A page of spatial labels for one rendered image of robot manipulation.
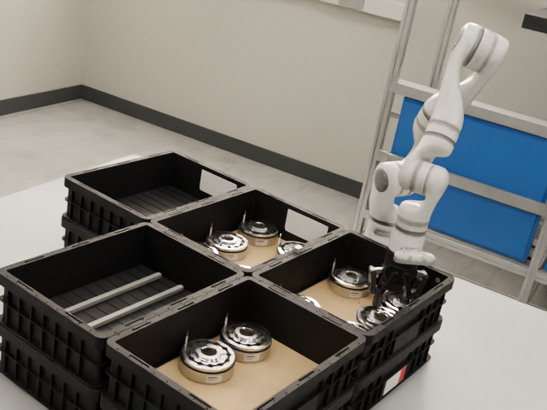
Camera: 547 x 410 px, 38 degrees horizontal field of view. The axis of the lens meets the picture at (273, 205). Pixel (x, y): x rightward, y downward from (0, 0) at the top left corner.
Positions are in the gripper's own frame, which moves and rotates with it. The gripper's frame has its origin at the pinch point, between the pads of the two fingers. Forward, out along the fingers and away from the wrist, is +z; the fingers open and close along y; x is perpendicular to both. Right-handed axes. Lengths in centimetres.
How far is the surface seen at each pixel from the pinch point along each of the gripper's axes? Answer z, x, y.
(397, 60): -18, -185, -56
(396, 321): -7.3, 19.4, 6.5
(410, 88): -8, -179, -63
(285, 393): -8, 45, 34
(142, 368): -8, 40, 57
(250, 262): 2.2, -19.5, 29.5
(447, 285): -7.4, 2.9, -10.8
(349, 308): 2.2, -0.7, 9.0
